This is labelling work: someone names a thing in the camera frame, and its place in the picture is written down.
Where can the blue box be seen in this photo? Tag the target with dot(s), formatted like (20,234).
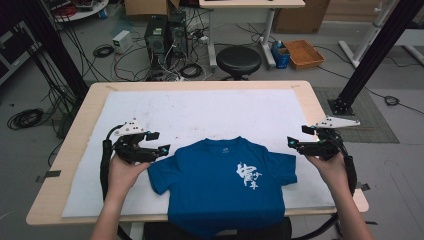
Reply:
(281,56)

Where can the black metal frame post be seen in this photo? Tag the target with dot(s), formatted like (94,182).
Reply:
(56,50)
(376,53)

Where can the black round stool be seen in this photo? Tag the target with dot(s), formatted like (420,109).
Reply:
(238,60)

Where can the orange tray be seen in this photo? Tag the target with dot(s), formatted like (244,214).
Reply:
(303,54)

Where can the person's left hand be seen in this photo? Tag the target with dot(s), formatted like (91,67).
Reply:
(125,175)

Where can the black computer tower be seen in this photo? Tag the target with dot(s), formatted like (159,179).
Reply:
(177,33)
(156,38)

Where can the white metal stand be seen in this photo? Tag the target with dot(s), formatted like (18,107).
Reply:
(370,36)

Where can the small cardboard box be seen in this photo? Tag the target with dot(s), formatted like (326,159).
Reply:
(146,6)

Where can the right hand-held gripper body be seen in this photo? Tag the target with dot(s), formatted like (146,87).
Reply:
(325,143)

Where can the blue t-shirt white print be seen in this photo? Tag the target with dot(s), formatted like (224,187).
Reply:
(213,186)

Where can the person's right hand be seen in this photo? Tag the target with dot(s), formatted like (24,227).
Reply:
(330,173)

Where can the black tape strip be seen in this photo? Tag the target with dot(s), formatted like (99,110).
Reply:
(50,174)
(363,186)

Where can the round white table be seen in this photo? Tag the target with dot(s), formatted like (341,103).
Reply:
(80,10)

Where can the white desk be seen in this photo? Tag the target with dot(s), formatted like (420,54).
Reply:
(250,3)

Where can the large cardboard box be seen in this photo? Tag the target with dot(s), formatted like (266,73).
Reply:
(300,15)

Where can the white table mat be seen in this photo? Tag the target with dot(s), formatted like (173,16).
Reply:
(200,113)

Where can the grey floor mat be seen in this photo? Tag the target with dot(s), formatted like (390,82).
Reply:
(370,113)

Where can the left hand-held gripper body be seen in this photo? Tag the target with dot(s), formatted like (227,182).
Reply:
(131,150)

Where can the white power supply box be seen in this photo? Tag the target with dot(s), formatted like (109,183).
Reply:
(122,40)

